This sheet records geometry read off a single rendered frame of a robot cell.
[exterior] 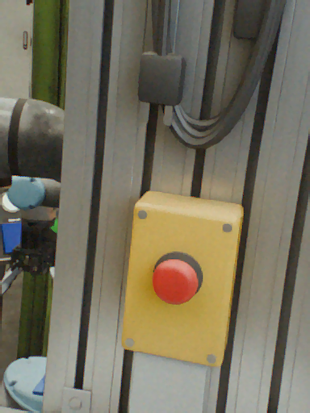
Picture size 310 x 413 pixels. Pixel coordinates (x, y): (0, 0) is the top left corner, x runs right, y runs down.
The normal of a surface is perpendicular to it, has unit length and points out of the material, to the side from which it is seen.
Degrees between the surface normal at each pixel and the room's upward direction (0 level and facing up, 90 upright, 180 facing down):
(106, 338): 90
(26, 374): 8
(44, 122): 52
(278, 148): 90
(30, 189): 90
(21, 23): 90
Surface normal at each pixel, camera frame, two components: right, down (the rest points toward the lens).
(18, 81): 0.04, 0.28
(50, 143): 0.51, 0.15
